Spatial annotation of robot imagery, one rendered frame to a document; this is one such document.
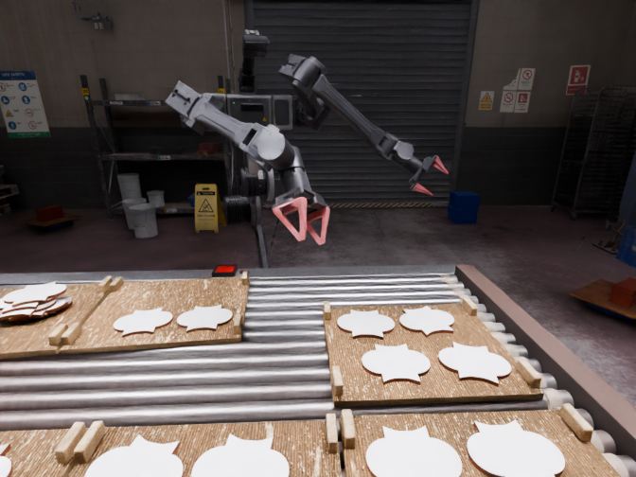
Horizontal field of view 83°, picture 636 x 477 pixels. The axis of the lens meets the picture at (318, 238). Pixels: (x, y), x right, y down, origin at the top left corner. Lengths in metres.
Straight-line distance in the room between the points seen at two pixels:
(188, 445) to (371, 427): 0.31
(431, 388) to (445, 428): 0.10
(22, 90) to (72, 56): 0.90
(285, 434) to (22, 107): 6.61
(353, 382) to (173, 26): 5.66
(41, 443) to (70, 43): 6.07
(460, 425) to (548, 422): 0.16
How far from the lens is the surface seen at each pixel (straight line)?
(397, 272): 1.32
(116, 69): 6.29
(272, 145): 0.70
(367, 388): 0.78
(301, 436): 0.69
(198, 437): 0.72
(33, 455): 0.81
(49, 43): 6.72
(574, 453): 0.78
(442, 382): 0.82
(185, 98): 1.18
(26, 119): 6.97
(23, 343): 1.13
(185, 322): 1.01
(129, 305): 1.17
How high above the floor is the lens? 1.45
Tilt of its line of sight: 19 degrees down
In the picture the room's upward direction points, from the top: straight up
